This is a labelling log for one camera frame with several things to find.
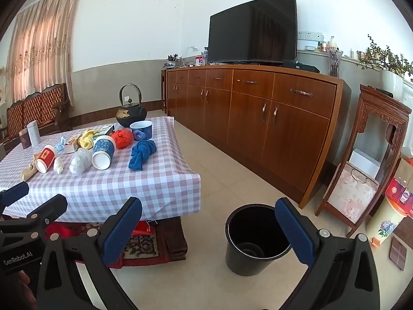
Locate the brown floor mat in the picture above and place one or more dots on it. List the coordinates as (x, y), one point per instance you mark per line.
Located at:
(398, 252)

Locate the black set-top box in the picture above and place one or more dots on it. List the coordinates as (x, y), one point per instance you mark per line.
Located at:
(301, 67)

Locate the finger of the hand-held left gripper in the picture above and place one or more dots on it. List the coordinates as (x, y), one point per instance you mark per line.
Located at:
(14, 192)
(50, 209)

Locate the white cylindrical canister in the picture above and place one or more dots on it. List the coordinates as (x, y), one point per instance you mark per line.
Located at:
(34, 133)

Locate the clear plastic bottle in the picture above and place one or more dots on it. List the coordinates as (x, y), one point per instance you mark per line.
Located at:
(206, 55)

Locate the red printed carton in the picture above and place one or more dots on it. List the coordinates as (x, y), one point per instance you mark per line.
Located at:
(401, 195)

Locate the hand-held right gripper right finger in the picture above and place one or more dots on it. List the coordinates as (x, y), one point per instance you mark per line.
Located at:
(296, 232)

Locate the flat screen television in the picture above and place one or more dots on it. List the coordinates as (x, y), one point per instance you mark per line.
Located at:
(251, 29)

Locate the glass vase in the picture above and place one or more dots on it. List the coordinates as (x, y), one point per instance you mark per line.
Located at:
(334, 63)

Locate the small brown box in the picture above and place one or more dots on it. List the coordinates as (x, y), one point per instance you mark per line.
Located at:
(24, 140)

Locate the red packet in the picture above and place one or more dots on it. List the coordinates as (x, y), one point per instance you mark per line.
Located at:
(142, 227)

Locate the red cloth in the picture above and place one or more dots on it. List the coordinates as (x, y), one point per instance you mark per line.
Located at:
(122, 139)

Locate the light blue paper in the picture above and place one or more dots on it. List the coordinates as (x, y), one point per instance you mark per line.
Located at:
(60, 144)

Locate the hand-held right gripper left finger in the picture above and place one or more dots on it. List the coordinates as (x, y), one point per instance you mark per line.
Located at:
(122, 229)

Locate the beige paper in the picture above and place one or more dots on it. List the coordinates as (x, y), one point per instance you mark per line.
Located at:
(28, 171)

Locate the red paper cup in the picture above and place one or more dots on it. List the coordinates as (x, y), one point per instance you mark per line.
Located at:
(46, 158)

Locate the white pump bottle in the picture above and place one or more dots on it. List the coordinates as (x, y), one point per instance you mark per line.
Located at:
(332, 44)

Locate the brown cardboard box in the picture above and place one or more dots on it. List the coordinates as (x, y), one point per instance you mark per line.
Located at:
(403, 169)

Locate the small potted plant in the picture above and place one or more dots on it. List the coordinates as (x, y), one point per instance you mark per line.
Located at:
(171, 62)

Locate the blue cloth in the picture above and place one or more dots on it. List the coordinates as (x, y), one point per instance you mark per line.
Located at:
(142, 155)

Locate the blue white paper bowl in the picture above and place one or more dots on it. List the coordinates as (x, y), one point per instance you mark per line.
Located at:
(145, 131)

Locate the small white flat box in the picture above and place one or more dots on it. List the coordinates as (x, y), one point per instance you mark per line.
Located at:
(69, 149)

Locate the white tissue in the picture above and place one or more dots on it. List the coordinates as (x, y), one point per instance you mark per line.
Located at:
(59, 165)

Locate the green white carton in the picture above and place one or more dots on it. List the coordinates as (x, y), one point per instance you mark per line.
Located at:
(105, 130)

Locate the white plastic bag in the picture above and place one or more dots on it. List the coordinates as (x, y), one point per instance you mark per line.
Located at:
(80, 161)

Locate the wooden sideboard cabinet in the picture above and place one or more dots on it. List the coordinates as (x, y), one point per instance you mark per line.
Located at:
(248, 119)

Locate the red plastic bag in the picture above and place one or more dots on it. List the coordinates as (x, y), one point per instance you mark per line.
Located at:
(61, 231)

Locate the yellow cloth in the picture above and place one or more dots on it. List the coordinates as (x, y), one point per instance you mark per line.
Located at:
(86, 139)

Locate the carved wooden stand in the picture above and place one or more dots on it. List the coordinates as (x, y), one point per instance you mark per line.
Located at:
(371, 103)

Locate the blue patterned paper cup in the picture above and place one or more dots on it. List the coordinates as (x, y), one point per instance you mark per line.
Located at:
(105, 147)

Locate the black cast iron kettle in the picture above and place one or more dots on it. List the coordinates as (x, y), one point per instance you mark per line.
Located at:
(129, 116)

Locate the black plastic bucket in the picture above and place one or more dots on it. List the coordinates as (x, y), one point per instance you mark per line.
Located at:
(238, 261)

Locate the beige embroidered curtain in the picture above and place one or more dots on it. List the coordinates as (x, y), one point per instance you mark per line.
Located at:
(42, 45)

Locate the small wooden side table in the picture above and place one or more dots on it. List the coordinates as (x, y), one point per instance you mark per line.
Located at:
(163, 90)

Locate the white wall socket strip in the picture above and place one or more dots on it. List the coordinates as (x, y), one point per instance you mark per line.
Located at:
(309, 36)

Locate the wooden upholstered bench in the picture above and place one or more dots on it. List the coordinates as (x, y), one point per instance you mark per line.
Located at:
(42, 106)

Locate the white floral bucket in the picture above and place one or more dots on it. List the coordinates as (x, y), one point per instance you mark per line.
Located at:
(385, 222)

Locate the red patterned rug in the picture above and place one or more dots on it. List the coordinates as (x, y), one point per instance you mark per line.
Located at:
(142, 248)

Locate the leafy branch plant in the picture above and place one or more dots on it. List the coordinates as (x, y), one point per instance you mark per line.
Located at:
(384, 56)

